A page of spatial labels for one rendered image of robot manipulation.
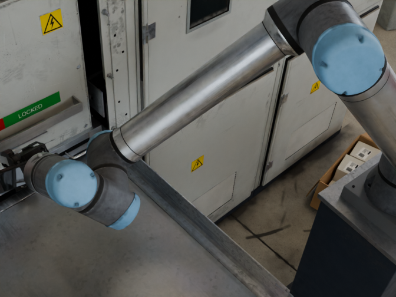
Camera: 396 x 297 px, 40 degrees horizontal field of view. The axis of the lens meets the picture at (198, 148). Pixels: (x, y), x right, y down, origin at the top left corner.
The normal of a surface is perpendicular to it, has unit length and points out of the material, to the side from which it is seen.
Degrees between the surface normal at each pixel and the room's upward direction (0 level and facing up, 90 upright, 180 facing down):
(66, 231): 0
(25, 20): 90
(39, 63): 90
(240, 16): 90
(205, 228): 90
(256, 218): 0
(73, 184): 56
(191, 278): 0
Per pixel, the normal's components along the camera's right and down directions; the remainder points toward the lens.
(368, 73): 0.09, 0.62
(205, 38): 0.68, 0.55
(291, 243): 0.06, -0.69
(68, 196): 0.57, 0.07
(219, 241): -0.73, 0.46
